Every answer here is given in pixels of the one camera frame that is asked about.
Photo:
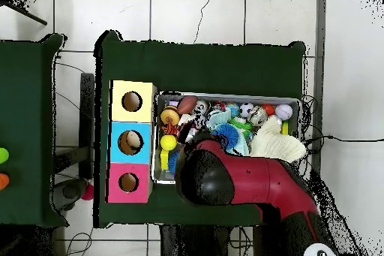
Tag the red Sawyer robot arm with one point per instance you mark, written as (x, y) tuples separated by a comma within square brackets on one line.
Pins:
[(255, 178)]

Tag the wooden box with three holes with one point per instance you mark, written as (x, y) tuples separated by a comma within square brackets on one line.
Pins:
[(141, 115)]

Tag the shallow clear mesh bin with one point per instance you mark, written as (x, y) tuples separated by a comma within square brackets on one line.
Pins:
[(240, 96)]

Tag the brown toy football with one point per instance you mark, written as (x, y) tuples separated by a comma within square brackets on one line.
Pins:
[(186, 105)]

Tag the wooden burger toy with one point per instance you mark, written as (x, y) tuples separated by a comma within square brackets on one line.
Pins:
[(169, 116)]

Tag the teal knitted cloth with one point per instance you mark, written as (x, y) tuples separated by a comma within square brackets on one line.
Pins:
[(219, 119)]

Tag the large blue spiky ball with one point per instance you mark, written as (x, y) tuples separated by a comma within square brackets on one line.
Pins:
[(229, 134)]

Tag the small blue spiky ball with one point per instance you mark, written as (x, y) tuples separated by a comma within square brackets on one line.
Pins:
[(173, 163)]

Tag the green spiky ball with eyes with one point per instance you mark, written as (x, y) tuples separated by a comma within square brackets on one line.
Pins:
[(244, 126)]

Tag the black and white soccer ball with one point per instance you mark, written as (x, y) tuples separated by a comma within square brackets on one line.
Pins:
[(246, 109)]

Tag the dark green table cloth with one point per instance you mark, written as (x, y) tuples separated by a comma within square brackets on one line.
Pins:
[(24, 103), (195, 66)]

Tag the cream knitted cloth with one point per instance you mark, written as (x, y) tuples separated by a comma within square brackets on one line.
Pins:
[(279, 145)]

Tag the white baseball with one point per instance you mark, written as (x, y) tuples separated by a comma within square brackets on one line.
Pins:
[(283, 112)]

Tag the black upright panel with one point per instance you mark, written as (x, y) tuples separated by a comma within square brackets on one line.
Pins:
[(87, 112)]

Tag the red ball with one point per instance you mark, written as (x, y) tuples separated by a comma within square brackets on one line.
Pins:
[(88, 193)]

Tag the grey rounded object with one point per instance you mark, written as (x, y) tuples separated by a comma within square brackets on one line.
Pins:
[(69, 191)]

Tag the bright green round object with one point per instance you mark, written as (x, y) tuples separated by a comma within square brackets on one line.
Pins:
[(3, 155)]

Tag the orange round object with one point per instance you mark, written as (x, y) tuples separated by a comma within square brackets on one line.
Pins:
[(3, 181)]

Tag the black rod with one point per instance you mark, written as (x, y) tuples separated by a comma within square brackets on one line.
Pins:
[(27, 14)]

